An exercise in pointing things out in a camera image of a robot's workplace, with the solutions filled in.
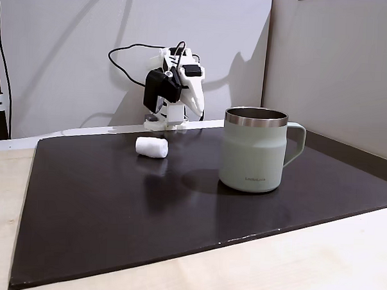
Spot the white gauze roll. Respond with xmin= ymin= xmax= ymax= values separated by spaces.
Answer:
xmin=135 ymin=135 xmax=169 ymax=159

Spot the black cable by pole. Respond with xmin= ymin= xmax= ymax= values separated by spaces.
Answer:
xmin=0 ymin=0 xmax=18 ymax=141

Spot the pale green steel-rimmed mug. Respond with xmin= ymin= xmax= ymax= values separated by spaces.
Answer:
xmin=217 ymin=105 xmax=308 ymax=196

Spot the black camera cable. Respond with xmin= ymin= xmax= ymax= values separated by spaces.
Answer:
xmin=106 ymin=42 xmax=169 ymax=89

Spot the black table mat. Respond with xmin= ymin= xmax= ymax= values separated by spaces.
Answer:
xmin=8 ymin=116 xmax=387 ymax=290

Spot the black camera box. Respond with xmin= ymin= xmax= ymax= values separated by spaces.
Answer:
xmin=142 ymin=68 xmax=184 ymax=115

